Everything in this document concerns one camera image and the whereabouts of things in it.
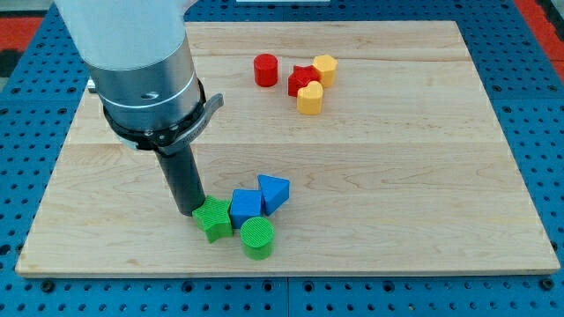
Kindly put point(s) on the yellow heart block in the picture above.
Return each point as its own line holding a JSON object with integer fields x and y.
{"x": 310, "y": 98}

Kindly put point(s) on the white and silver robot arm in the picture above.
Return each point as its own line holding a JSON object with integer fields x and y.
{"x": 138, "y": 55}

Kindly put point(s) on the blue triangle block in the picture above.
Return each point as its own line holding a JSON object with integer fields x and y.
{"x": 275, "y": 192}

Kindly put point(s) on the light wooden board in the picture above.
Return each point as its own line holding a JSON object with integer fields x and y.
{"x": 405, "y": 172}

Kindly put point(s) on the black clamp with metal lever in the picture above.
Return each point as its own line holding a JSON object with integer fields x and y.
{"x": 185, "y": 132}

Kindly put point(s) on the red star block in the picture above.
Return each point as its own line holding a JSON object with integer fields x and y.
{"x": 299, "y": 78}

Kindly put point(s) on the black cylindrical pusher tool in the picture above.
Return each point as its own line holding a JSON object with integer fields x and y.
{"x": 180, "y": 171}

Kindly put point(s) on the yellow hexagon block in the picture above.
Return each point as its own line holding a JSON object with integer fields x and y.
{"x": 326, "y": 67}

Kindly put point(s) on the green cylinder block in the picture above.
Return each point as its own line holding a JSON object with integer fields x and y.
{"x": 257, "y": 237}

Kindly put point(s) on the green star block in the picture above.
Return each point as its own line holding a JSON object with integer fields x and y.
{"x": 212, "y": 217}

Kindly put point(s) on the red cylinder block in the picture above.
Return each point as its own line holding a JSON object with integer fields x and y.
{"x": 265, "y": 70}

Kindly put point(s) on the blue cube block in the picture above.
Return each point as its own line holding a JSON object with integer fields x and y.
{"x": 245, "y": 204}

